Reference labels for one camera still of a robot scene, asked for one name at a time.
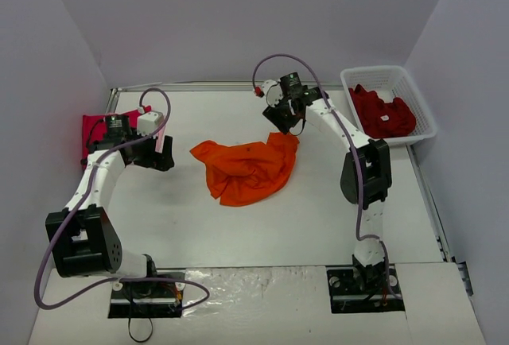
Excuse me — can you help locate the orange t shirt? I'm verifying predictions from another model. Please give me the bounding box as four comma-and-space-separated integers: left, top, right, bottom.
190, 132, 299, 207

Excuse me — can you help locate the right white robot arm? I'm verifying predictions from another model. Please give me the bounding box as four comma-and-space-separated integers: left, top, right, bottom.
254, 72, 392, 292

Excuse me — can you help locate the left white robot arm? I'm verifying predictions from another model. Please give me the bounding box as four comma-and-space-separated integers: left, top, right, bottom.
45, 111, 174, 296

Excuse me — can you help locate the magenta folded t shirt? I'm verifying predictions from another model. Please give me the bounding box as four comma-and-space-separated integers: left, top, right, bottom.
80, 106, 152, 169

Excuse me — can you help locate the dark red t shirt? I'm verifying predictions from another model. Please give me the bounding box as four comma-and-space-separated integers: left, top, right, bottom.
348, 84, 417, 139

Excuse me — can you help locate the white plastic basket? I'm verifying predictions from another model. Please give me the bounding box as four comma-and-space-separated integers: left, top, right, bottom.
340, 65, 437, 146

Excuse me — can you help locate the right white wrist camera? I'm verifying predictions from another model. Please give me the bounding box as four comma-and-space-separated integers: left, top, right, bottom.
261, 79, 284, 107

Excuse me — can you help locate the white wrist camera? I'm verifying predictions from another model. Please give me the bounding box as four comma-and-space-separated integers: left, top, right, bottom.
261, 79, 284, 107
136, 111, 164, 137

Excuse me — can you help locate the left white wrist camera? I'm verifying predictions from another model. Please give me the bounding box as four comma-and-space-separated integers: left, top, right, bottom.
136, 111, 164, 137

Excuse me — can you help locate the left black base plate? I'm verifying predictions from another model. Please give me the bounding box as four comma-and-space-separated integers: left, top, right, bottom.
107, 271, 185, 319

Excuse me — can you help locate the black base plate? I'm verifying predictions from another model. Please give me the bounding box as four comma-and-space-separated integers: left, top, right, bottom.
107, 271, 185, 319
326, 266, 406, 314

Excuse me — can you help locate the black cable loop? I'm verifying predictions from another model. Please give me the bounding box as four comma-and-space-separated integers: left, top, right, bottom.
126, 312, 153, 343

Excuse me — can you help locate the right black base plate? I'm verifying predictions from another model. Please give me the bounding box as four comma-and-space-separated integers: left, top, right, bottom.
326, 266, 406, 314

